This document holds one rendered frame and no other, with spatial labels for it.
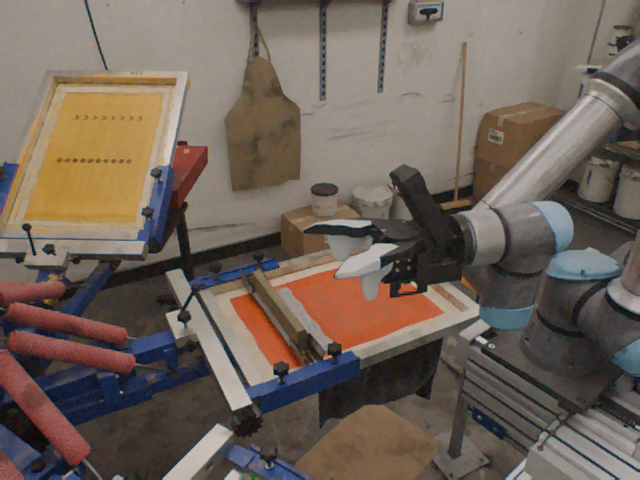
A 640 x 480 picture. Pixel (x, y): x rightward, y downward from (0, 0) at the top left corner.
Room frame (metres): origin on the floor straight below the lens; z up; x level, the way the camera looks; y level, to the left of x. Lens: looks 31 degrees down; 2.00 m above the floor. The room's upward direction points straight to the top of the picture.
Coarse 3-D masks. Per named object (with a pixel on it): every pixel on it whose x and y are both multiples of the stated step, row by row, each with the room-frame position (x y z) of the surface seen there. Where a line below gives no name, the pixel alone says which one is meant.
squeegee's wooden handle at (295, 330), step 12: (252, 276) 1.42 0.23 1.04; (264, 288) 1.34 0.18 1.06; (264, 300) 1.34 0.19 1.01; (276, 300) 1.27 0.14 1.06; (276, 312) 1.25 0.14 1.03; (288, 312) 1.21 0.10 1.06; (288, 324) 1.17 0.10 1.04; (300, 324) 1.15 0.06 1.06; (288, 336) 1.18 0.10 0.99; (300, 336) 1.12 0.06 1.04; (300, 348) 1.12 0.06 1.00
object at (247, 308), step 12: (312, 276) 1.56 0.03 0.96; (324, 276) 1.56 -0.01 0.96; (276, 288) 1.48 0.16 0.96; (240, 300) 1.41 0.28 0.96; (252, 300) 1.41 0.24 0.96; (300, 300) 1.41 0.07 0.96; (240, 312) 1.34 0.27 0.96; (252, 312) 1.34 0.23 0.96; (264, 312) 1.34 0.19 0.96; (312, 312) 1.34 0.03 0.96; (252, 324) 1.28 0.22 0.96; (264, 324) 1.28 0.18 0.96
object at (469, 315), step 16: (304, 256) 1.64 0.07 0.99; (320, 256) 1.64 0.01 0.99; (272, 272) 1.55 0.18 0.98; (288, 272) 1.57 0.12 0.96; (208, 288) 1.43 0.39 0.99; (224, 288) 1.46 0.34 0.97; (448, 288) 1.43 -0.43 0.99; (208, 304) 1.34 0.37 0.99; (464, 304) 1.34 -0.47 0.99; (224, 320) 1.26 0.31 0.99; (448, 320) 1.26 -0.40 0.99; (464, 320) 1.26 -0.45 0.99; (224, 336) 1.18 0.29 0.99; (400, 336) 1.18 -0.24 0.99; (416, 336) 1.18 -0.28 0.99; (432, 336) 1.20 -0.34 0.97; (240, 352) 1.11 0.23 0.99; (368, 352) 1.11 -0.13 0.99; (384, 352) 1.12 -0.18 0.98; (400, 352) 1.15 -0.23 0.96; (240, 368) 1.05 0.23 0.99; (256, 400) 0.95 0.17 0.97
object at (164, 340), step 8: (152, 336) 1.12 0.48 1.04; (160, 336) 1.12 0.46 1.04; (168, 336) 1.12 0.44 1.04; (136, 344) 1.09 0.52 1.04; (144, 344) 1.09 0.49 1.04; (152, 344) 1.09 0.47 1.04; (160, 344) 1.09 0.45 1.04; (168, 344) 1.09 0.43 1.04; (136, 352) 1.06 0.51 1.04; (144, 352) 1.06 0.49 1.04; (152, 352) 1.07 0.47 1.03; (160, 352) 1.08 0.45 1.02; (176, 352) 1.10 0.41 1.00; (136, 360) 1.05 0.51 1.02; (144, 360) 1.06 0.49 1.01; (152, 360) 1.07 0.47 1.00
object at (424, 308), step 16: (416, 288) 1.48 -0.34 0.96; (416, 304) 1.39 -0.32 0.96; (432, 304) 1.39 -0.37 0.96; (400, 320) 1.30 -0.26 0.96; (416, 320) 1.30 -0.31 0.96; (256, 336) 1.22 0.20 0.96; (272, 336) 1.22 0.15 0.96; (352, 336) 1.22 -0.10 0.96; (368, 336) 1.22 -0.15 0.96; (384, 336) 1.22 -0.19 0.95; (272, 352) 1.15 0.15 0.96; (288, 352) 1.15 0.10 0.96
